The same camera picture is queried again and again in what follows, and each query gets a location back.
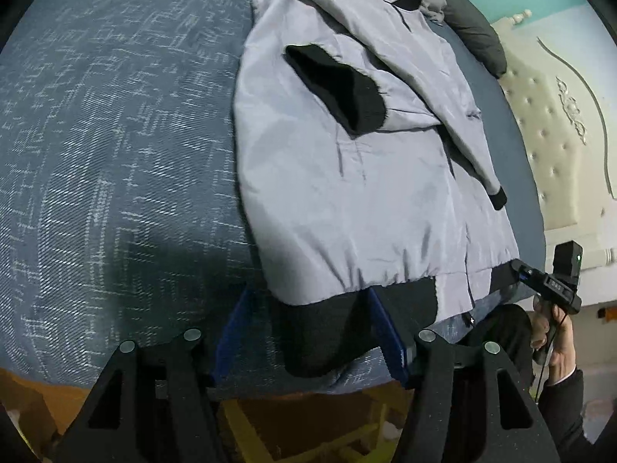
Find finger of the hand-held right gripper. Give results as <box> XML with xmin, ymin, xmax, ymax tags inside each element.
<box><xmin>510</xmin><ymin>258</ymin><xmax>546</xmax><ymax>296</ymax></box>

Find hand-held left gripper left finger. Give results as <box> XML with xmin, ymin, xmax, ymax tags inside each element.
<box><xmin>53</xmin><ymin>289</ymin><xmax>256</xmax><ymax>463</ymax></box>

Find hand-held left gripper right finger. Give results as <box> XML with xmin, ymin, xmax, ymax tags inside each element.
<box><xmin>369</xmin><ymin>287</ymin><xmax>562</xmax><ymax>463</ymax></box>

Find light grey jacket black cuffs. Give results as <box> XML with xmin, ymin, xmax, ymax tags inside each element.
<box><xmin>232</xmin><ymin>0</ymin><xmax>521</xmax><ymax>378</ymax></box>

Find person's right forearm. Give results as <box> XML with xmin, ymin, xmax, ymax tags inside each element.
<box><xmin>536</xmin><ymin>367</ymin><xmax>617</xmax><ymax>463</ymax></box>

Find person's right hand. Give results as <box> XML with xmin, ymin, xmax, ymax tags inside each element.
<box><xmin>529</xmin><ymin>296</ymin><xmax>578</xmax><ymax>382</ymax></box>

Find cream tufted headboard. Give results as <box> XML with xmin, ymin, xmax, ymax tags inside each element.
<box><xmin>491</xmin><ymin>8</ymin><xmax>617</xmax><ymax>310</ymax></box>

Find blue bed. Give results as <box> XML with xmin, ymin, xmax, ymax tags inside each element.
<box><xmin>0</xmin><ymin>0</ymin><xmax>549</xmax><ymax>399</ymax></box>

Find dark grey rolled duvet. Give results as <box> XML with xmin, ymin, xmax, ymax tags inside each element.
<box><xmin>436</xmin><ymin>0</ymin><xmax>508</xmax><ymax>79</ymax></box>

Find black cable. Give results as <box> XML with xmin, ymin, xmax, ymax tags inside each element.
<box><xmin>534</xmin><ymin>315</ymin><xmax>570</xmax><ymax>402</ymax></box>

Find yellow wooden frame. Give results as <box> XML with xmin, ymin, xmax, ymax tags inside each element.
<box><xmin>219</xmin><ymin>388</ymin><xmax>408</xmax><ymax>463</ymax></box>

